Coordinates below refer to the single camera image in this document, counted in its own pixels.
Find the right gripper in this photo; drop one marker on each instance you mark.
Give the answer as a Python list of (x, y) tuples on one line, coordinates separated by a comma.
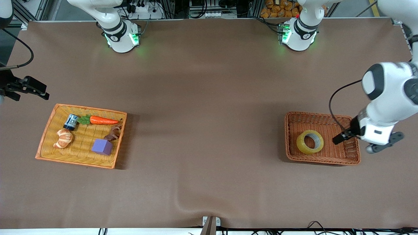
[(7, 83)]

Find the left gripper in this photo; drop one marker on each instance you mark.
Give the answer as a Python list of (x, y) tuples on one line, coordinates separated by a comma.
[(353, 127)]

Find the yellow tape roll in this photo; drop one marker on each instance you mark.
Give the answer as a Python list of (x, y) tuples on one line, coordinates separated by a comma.
[(308, 151)]

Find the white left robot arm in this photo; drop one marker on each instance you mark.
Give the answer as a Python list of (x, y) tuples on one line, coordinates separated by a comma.
[(388, 94)]

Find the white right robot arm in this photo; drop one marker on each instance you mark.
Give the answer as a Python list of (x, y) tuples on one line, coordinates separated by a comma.
[(119, 39)]

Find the brown wicker basket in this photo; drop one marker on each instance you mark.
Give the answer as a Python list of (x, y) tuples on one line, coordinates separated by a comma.
[(336, 150)]

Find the small blue can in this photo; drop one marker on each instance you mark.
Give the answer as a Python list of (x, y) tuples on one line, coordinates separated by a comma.
[(71, 122)]

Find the toy croissant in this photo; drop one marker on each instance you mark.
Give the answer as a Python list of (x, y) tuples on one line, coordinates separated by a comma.
[(63, 138)]

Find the yellow wicker basket orange rim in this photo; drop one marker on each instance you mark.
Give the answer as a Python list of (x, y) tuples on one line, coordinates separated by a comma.
[(81, 150)]

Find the orange toy carrot green leaves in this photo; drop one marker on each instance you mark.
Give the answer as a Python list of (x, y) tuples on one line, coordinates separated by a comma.
[(101, 120)]

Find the purple foam cube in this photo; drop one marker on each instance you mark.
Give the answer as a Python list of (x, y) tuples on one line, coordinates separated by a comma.
[(102, 147)]

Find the brown toy horse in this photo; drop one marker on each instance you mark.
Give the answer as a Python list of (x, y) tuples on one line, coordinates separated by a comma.
[(114, 133)]

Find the pile of orange bread toys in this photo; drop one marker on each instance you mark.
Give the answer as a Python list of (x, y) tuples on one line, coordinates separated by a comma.
[(277, 11)]

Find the white power strip with plugs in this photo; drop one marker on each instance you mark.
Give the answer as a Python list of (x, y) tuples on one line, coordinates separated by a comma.
[(147, 13)]

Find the metal table clamp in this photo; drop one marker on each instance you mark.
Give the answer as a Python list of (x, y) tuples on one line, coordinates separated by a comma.
[(209, 225)]

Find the small white power strip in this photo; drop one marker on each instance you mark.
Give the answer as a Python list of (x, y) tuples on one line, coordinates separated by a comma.
[(205, 14)]

